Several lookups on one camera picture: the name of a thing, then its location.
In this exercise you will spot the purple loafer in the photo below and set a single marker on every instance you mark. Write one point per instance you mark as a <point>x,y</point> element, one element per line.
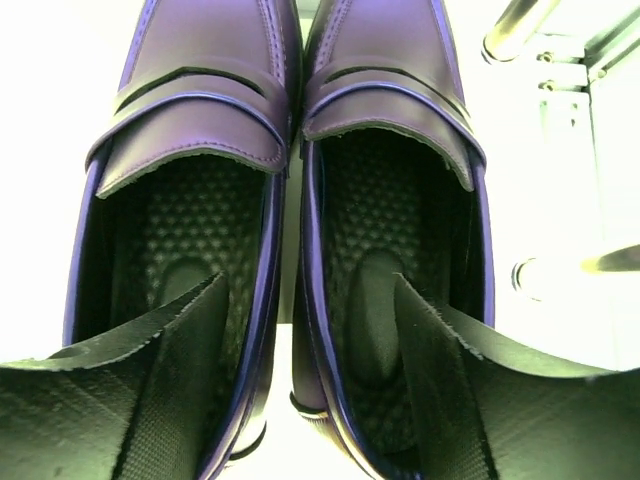
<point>189,182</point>
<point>393,188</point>

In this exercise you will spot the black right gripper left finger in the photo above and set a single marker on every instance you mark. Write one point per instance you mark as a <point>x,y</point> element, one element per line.
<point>131,403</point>

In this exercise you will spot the white two-tier shoe shelf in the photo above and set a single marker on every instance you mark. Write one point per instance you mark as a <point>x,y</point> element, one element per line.
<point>525,40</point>

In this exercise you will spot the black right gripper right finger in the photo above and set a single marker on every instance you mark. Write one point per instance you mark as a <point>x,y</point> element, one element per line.
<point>488,407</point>

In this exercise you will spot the aluminium right side rail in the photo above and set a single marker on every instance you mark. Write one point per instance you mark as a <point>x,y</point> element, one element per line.
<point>570,69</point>

